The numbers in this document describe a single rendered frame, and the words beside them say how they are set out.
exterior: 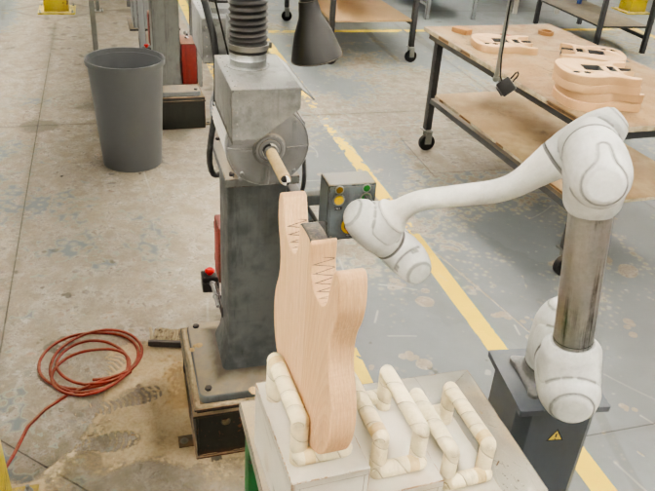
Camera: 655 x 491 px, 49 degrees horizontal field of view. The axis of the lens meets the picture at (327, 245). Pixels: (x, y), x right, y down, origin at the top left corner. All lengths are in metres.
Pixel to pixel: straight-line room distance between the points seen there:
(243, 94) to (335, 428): 0.90
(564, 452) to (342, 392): 1.30
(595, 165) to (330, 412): 0.81
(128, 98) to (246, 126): 3.01
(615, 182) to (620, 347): 2.21
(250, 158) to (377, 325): 1.59
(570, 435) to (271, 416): 1.13
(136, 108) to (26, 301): 1.60
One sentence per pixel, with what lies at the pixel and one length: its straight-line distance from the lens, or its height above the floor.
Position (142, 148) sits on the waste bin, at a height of 0.17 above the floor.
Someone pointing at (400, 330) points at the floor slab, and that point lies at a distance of 3.51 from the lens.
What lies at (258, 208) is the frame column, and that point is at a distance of 2.41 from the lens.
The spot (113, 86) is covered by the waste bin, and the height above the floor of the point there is 0.60.
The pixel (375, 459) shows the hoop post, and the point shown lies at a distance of 1.40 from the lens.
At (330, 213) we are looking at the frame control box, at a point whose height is 1.02.
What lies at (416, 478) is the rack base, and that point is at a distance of 1.45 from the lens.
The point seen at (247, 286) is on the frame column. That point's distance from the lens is 2.56.
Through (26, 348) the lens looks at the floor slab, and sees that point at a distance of 3.49.
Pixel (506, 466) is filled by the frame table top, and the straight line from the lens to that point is 1.65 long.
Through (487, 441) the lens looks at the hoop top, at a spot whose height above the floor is 1.05.
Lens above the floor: 2.09
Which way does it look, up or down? 30 degrees down
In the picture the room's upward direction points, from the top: 4 degrees clockwise
